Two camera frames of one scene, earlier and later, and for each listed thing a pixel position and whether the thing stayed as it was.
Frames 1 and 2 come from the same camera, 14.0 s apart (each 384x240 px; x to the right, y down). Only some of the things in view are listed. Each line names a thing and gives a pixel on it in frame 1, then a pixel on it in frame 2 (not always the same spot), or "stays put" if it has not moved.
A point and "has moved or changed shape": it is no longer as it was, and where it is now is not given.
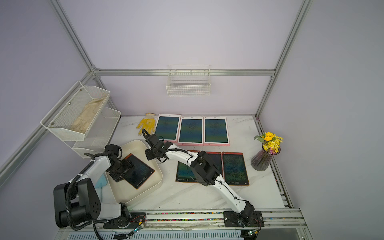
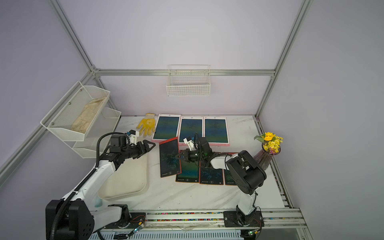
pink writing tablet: (215, 131) stays put
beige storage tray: (150, 152) has moved or changed shape
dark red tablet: (185, 173) stays put
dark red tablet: (138, 173) → (170, 164)
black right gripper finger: (149, 154) → (185, 156)
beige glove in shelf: (84, 120) stays put
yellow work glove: (148, 123) stays put
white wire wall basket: (186, 80) stays put
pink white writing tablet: (168, 127) stays put
